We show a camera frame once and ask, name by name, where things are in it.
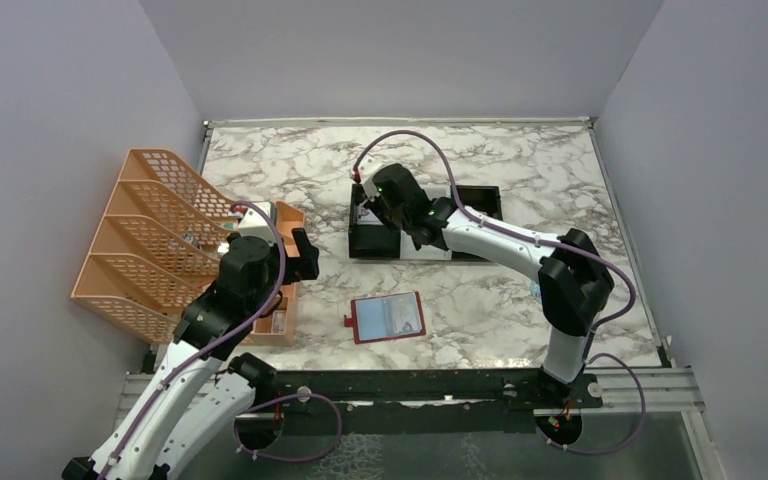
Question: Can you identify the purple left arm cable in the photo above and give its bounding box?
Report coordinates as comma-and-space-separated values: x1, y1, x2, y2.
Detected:
95, 200, 288, 480

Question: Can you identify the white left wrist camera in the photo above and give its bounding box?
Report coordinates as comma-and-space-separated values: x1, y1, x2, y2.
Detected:
231, 201, 277, 245

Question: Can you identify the black mounting rail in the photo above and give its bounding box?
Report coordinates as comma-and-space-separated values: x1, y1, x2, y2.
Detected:
234, 368, 603, 440

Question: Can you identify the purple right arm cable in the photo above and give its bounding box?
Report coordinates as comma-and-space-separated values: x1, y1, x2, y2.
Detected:
352, 129, 648, 458

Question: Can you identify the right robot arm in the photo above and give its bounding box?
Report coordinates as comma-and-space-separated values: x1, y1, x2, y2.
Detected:
355, 163, 614, 385

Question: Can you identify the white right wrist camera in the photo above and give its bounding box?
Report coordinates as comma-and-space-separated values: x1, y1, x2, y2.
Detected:
352, 158, 386, 198

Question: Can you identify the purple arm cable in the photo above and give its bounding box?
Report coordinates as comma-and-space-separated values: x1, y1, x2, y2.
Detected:
352, 129, 648, 458
95, 200, 288, 480

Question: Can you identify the orange plastic file organizer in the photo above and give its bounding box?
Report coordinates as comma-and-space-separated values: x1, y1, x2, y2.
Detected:
71, 148, 305, 345

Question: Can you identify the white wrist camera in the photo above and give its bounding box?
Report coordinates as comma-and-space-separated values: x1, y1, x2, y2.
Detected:
231, 201, 277, 245
352, 158, 386, 198

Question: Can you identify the black bin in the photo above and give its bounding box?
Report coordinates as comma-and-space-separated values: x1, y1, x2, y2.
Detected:
450, 184, 503, 263
347, 185, 401, 261

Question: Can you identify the white middle bin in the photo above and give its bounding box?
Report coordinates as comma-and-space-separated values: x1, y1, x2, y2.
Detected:
399, 185, 452, 262

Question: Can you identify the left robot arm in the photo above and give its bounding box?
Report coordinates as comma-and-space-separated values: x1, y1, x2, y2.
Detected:
61, 227, 319, 479

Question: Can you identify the right black bin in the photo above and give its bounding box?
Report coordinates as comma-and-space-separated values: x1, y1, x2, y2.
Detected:
450, 184, 503, 263

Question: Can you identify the blue plastic packaged item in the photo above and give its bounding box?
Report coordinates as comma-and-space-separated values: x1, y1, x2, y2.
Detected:
530, 282, 542, 304

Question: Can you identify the red card holder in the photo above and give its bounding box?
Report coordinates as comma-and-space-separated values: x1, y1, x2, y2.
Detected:
343, 291, 427, 344

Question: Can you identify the small pink card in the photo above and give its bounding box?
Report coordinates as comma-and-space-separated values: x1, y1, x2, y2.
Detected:
271, 310, 286, 334

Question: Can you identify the left black bin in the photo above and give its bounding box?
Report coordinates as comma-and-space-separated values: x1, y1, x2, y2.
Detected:
347, 185, 401, 261

